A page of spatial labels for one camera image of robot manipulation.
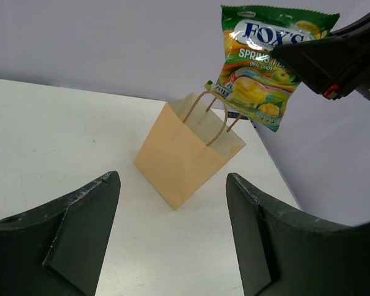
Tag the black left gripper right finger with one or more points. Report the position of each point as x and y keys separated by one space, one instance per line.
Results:
x=284 y=251

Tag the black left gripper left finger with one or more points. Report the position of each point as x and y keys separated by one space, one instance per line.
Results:
x=58 y=248

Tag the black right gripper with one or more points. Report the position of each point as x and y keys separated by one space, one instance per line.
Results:
x=334 y=66

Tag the green Fox's candy bag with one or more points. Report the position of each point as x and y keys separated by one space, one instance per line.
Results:
x=254 y=83

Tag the brown paper bag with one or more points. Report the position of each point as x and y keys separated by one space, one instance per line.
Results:
x=186 y=146

